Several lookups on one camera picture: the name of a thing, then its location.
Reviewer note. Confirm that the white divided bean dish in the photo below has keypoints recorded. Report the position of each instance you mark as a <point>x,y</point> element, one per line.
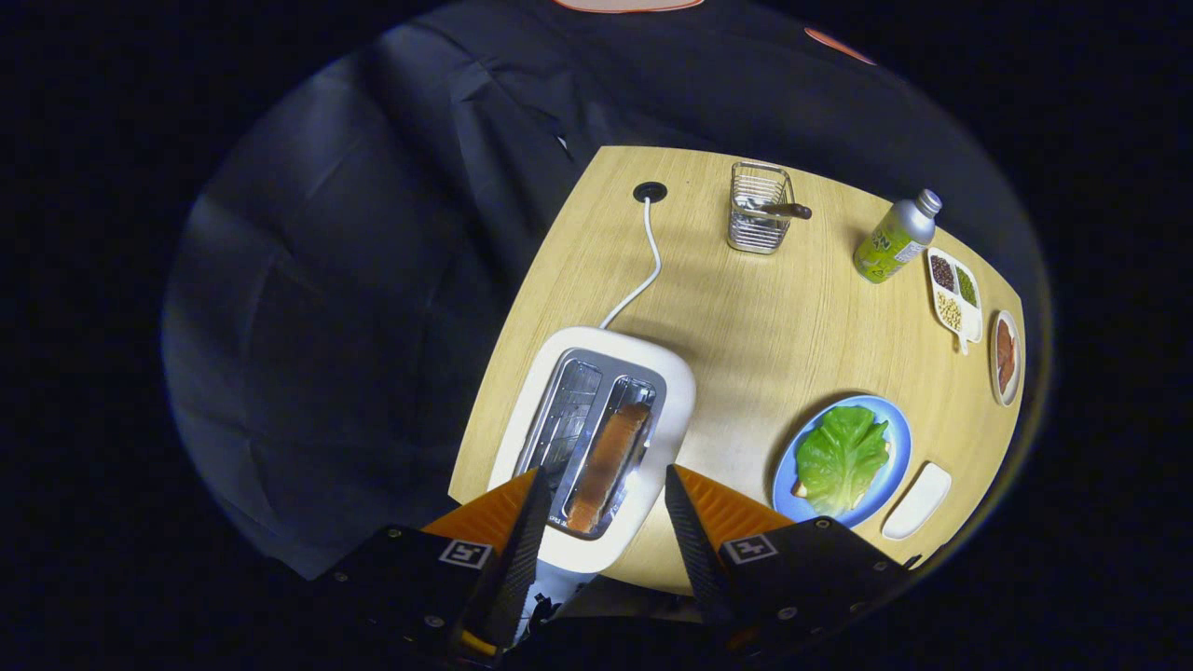
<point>969,321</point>

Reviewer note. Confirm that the white oval plate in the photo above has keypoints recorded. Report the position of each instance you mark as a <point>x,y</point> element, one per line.
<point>994,373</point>

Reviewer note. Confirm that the green lettuce leaf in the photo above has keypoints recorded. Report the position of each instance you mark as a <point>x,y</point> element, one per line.
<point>839,461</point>

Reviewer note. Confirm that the brown bacon piece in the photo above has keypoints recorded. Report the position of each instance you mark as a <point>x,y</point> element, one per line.
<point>1007,375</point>
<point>1004,340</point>

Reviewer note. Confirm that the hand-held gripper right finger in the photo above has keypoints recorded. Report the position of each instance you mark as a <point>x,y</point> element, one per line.
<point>694,550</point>

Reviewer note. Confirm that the toasted bread slice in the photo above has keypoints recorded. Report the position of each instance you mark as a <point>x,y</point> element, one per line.
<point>606,466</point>

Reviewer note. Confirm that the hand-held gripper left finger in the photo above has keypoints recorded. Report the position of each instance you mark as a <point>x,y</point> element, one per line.
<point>522,550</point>

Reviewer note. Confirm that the white square plate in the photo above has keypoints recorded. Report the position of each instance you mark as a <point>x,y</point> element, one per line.
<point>918,503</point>

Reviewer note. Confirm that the white toaster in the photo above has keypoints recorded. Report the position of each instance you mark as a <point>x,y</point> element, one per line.
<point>673,373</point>

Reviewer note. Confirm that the green drink bottle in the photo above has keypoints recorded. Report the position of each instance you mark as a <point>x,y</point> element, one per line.
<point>890,247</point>

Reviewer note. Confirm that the blue round plate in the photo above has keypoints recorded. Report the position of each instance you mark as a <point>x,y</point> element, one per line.
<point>895,438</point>

